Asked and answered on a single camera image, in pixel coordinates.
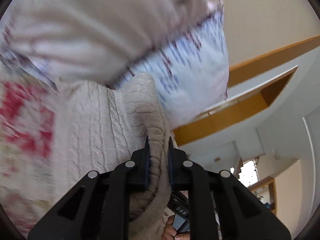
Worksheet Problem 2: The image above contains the beige cable-knit sweater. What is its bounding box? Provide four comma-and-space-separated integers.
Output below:
51, 73, 170, 239

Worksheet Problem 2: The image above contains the person's right hand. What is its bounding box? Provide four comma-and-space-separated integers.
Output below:
160, 190, 198, 240

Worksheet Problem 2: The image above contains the wooden display shelf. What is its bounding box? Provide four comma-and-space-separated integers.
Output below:
248, 176, 277, 215

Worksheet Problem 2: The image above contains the floral bed sheet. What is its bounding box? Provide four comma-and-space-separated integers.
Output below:
1, 63, 58, 237

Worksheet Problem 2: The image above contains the light blue floral pillow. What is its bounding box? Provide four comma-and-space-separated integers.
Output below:
111, 0, 229, 129

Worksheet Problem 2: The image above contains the mauve floral pillow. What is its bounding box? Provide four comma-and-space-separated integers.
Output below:
1, 0, 207, 86

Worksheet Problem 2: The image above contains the wooden wall shelf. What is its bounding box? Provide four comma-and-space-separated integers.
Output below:
174, 36, 319, 146

